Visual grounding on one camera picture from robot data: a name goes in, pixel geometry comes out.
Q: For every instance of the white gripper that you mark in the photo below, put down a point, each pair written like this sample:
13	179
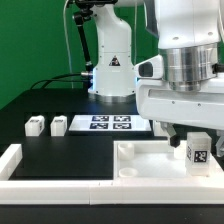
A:
156	101

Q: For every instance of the white square table top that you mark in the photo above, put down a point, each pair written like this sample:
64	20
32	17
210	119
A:
149	159

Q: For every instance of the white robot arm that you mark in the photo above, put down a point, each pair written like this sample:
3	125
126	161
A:
182	84

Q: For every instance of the white U-shaped obstacle fence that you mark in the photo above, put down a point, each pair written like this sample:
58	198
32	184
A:
190	190

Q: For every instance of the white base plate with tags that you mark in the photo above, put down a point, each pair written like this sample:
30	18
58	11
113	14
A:
109	123

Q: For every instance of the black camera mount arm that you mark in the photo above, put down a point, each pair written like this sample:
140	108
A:
83	15

